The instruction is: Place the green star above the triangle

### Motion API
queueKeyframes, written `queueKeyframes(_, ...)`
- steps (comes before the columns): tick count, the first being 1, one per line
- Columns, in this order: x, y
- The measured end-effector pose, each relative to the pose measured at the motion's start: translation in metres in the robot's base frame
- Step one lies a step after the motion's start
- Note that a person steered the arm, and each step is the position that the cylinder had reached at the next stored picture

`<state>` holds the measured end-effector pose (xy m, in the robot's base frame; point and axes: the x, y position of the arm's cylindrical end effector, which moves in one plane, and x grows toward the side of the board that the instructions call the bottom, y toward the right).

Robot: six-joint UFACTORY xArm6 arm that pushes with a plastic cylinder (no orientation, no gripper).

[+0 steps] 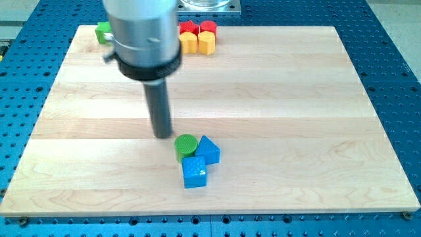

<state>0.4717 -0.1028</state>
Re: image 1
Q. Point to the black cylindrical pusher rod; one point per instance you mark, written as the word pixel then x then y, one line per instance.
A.
pixel 158 105

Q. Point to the red star block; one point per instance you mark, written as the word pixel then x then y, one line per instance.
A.
pixel 189 26

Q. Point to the blue triangle block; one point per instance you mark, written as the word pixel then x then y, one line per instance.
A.
pixel 208 150

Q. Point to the green star block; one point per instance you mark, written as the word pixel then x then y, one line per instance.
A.
pixel 101 29

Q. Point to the yellow heart block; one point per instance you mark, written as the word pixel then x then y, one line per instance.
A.
pixel 189 42

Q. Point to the green cylinder block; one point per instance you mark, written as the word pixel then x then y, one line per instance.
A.
pixel 185 146

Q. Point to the yellow hexagon block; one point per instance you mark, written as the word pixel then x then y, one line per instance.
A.
pixel 206 42

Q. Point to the red cylinder block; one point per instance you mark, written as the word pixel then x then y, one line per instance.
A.
pixel 209 26

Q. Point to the blue cube block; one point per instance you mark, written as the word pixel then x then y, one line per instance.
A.
pixel 194 172

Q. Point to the blue perforated table plate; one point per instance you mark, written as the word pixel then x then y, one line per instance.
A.
pixel 33 61

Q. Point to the left board clamp screw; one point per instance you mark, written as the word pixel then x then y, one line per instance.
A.
pixel 23 221

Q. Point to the board clamp screw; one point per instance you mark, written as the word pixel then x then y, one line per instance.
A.
pixel 406 215
pixel 23 221

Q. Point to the right board clamp screw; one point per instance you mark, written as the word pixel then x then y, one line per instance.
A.
pixel 406 215

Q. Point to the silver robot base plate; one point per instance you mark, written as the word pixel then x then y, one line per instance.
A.
pixel 209 7

